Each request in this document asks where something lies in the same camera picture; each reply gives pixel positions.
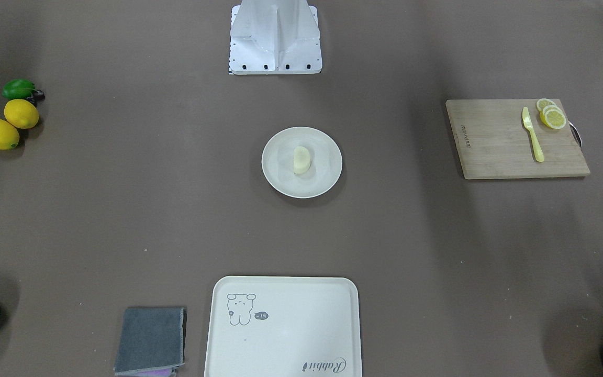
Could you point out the lemon slice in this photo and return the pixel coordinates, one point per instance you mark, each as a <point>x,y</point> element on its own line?
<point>543,103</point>
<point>553,118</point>

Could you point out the folded grey cloth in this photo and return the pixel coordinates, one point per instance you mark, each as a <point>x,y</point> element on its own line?
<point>151,341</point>

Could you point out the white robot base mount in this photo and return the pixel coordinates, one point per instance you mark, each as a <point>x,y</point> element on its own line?
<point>274,38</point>

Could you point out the white steamed bun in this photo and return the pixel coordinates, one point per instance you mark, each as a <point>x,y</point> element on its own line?
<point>301,160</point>

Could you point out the yellow plastic knife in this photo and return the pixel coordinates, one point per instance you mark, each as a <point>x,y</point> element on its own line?
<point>528,125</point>

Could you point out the green lime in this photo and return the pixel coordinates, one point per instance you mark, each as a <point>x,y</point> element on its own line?
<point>18,89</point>

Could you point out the cream round plate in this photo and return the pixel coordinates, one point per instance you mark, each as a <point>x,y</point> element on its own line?
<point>277,162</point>

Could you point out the bamboo cutting board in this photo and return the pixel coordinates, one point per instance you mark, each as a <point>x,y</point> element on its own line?
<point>493,144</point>

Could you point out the dark cherries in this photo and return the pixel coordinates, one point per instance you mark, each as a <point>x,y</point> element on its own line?
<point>35,96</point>

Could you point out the cream rabbit tray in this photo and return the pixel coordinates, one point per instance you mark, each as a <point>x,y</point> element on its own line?
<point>284,326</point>

